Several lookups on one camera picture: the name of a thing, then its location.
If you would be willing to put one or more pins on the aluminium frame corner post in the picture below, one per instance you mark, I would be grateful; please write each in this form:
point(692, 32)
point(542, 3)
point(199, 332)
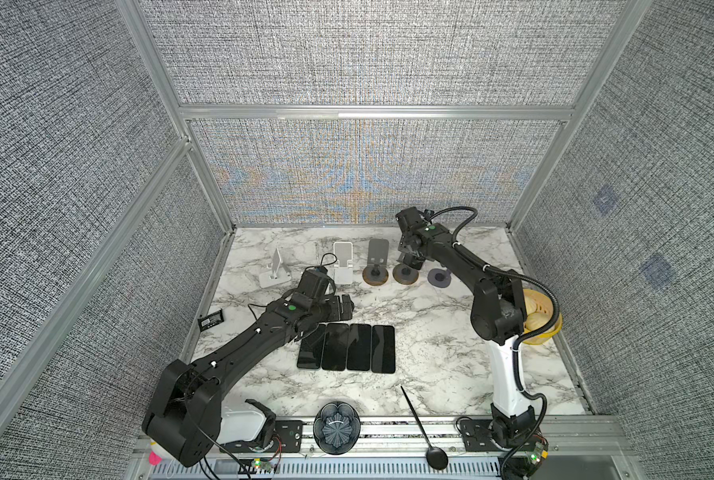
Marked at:
point(143, 39)

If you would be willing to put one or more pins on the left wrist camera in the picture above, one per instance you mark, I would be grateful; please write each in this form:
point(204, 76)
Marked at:
point(315, 282)

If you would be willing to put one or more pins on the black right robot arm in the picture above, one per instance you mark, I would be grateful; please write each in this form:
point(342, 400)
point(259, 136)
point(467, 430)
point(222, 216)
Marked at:
point(498, 315)

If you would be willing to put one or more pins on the white flat phone stand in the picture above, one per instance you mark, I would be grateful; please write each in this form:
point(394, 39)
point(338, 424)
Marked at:
point(344, 268)

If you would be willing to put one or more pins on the round wooden phone stand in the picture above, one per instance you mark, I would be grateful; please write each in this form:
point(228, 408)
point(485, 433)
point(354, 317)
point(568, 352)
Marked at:
point(405, 274)
point(375, 272)

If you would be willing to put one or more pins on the purple round phone stand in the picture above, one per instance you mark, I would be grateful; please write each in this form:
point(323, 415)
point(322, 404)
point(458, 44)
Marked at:
point(439, 278)

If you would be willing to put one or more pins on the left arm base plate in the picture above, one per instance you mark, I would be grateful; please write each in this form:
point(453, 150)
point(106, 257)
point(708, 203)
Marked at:
point(287, 437)

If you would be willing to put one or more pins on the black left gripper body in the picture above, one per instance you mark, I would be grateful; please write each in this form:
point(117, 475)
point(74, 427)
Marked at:
point(329, 310)

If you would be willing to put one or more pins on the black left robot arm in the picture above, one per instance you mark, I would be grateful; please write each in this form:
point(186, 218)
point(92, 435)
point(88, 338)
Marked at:
point(184, 416)

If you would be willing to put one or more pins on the pink white plush toy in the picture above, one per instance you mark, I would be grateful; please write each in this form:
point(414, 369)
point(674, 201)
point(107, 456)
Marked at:
point(154, 457)

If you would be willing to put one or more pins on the black long spoon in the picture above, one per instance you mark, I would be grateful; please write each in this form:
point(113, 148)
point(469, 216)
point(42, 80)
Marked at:
point(436, 457)

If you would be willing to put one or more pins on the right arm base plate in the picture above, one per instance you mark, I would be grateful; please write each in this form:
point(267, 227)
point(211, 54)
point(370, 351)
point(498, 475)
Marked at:
point(477, 436)

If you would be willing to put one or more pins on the white folding phone stand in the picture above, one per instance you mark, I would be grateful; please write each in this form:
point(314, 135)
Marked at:
point(277, 272)

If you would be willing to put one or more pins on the yellow bowl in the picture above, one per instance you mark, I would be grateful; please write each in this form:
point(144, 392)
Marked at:
point(540, 310)

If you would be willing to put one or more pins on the black phone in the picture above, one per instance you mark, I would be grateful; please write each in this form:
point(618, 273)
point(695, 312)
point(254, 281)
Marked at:
point(334, 356)
point(359, 348)
point(383, 357)
point(311, 349)

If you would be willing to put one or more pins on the small black adapter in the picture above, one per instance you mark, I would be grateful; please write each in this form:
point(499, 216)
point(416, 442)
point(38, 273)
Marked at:
point(209, 321)

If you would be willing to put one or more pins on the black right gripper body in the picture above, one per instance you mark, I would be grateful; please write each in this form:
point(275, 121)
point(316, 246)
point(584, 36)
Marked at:
point(404, 246)

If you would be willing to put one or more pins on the dark glass flower dish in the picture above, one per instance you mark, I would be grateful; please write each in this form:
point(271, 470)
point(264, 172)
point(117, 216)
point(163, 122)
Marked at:
point(336, 428)

